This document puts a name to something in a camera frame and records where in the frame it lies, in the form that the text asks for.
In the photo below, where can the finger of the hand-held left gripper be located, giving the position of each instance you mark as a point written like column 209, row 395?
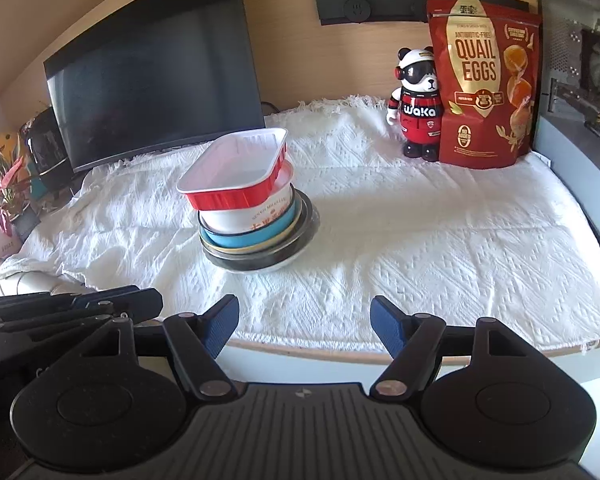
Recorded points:
column 30, row 337
column 140, row 305

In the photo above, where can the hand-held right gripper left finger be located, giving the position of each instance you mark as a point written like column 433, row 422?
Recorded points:
column 222, row 327

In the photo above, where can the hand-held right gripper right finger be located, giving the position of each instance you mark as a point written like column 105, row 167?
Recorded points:
column 387, row 330

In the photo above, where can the wide white gold-rimmed bowl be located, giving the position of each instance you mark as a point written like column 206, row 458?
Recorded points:
column 252, row 249

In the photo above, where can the shallow white floral bowl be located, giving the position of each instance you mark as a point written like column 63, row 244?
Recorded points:
column 280, row 264

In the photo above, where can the blue enamel bowl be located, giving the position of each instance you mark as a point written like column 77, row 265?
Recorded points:
column 275, row 235

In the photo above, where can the stainless steel bowl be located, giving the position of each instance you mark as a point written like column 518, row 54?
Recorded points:
column 300, row 240

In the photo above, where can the tall white printed bowl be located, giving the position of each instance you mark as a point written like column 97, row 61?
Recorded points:
column 265, row 215

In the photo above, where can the red white plastic tray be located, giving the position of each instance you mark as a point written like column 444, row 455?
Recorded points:
column 230, row 170

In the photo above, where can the beige leather cushion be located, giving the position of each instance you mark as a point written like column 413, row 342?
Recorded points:
column 25, row 282

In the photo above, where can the small cardboard box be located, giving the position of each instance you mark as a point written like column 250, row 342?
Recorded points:
column 0, row 249

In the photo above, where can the white woven cloth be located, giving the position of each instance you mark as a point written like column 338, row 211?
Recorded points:
column 430, row 235

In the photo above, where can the pink-leaved potted plant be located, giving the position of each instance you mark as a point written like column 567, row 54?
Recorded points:
column 5, row 190

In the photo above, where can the black glossy appliance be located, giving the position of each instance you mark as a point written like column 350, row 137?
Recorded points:
column 45, row 150

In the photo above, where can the yellow toy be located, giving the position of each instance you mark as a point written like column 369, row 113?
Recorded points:
column 6, row 145

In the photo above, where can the bear figurine with goggles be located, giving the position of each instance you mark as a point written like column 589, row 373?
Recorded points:
column 417, row 110

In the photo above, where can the black curved monitor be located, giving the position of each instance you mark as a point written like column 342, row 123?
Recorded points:
column 155, row 70

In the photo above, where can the red snack bag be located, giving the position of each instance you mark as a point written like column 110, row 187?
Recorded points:
column 485, row 100

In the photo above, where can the white computer case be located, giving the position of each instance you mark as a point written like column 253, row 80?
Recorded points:
column 575, row 160

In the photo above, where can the black wall power strip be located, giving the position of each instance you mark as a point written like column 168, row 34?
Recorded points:
column 370, row 7

